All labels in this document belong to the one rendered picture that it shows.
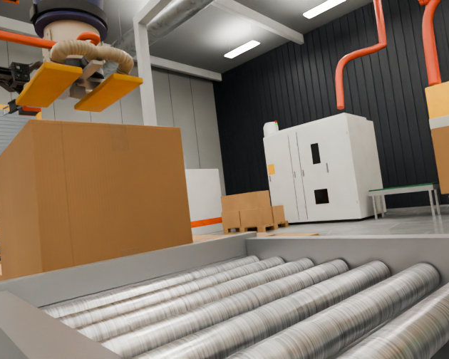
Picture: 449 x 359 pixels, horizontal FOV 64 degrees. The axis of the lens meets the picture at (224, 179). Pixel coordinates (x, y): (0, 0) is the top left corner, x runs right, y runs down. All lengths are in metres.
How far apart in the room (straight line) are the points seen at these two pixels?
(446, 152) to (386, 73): 9.81
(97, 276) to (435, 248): 0.66
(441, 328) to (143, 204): 0.72
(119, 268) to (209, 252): 0.25
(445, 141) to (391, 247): 1.43
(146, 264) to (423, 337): 0.59
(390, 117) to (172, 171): 10.82
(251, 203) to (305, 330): 7.59
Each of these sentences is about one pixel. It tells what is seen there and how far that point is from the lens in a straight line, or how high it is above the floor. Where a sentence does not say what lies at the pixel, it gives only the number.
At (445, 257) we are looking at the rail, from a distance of 0.77.
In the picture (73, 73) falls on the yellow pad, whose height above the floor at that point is 1.11.
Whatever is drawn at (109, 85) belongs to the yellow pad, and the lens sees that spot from 1.20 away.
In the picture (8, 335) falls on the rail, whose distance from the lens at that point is 0.46.
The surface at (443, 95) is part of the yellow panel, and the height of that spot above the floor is 2.25.
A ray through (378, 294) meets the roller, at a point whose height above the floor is 0.55.
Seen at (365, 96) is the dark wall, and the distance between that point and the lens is 11.97.
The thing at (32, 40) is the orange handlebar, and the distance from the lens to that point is 1.24.
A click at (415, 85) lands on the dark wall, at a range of 11.58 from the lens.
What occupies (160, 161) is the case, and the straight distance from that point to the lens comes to 1.01.
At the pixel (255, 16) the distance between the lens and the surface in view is 11.45.
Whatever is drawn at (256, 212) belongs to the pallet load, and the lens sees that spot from 7.91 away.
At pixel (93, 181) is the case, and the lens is 0.93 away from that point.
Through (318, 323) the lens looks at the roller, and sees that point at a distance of 0.47.
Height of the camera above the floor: 0.70
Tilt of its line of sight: 4 degrees up
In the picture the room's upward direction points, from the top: 7 degrees counter-clockwise
